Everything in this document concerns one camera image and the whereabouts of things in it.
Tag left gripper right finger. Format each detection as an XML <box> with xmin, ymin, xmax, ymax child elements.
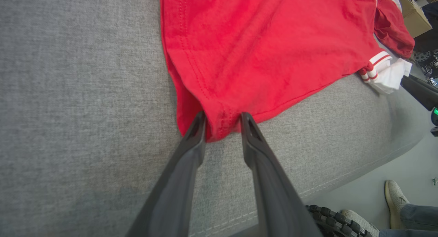
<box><xmin>241</xmin><ymin>112</ymin><xmax>322</xmax><ymax>237</ymax></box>

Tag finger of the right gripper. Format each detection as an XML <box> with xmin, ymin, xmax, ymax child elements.
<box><xmin>400</xmin><ymin>74</ymin><xmax>438</xmax><ymax>111</ymax></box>

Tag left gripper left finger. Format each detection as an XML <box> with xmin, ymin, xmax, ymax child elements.
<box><xmin>127</xmin><ymin>111</ymin><xmax>207</xmax><ymax>237</ymax></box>

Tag red white basketball shorts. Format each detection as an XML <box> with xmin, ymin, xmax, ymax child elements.
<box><xmin>371</xmin><ymin>0</ymin><xmax>415</xmax><ymax>59</ymax></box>

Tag red T-shirt striped cuffs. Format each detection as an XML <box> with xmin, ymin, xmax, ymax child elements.
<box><xmin>160</xmin><ymin>0</ymin><xmax>413</xmax><ymax>142</ymax></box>

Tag black device with green light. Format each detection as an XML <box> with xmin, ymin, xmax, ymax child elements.
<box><xmin>430</xmin><ymin>107</ymin><xmax>438</xmax><ymax>136</ymax></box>

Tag black metal parts pile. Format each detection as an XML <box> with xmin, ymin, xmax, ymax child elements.
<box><xmin>412</xmin><ymin>50</ymin><xmax>438</xmax><ymax>87</ymax></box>

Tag black ridged robot wheel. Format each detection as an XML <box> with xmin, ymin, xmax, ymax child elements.
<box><xmin>306</xmin><ymin>205</ymin><xmax>373</xmax><ymax>237</ymax></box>

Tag person in dark blue clothes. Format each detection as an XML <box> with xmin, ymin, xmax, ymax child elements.
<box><xmin>413</xmin><ymin>2</ymin><xmax>438</xmax><ymax>53</ymax></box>

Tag brown cardboard box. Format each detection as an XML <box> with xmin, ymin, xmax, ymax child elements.
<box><xmin>391</xmin><ymin>0</ymin><xmax>433</xmax><ymax>38</ymax></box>

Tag beige sneaker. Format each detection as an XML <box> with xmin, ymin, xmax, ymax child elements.
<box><xmin>340</xmin><ymin>210</ymin><xmax>380</xmax><ymax>237</ymax></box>
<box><xmin>384</xmin><ymin>180</ymin><xmax>410</xmax><ymax>229</ymax></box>

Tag blue jeans leg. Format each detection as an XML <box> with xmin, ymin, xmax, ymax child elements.
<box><xmin>400</xmin><ymin>203</ymin><xmax>438</xmax><ymax>231</ymax></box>
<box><xmin>378</xmin><ymin>228</ymin><xmax>438</xmax><ymax>237</ymax></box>

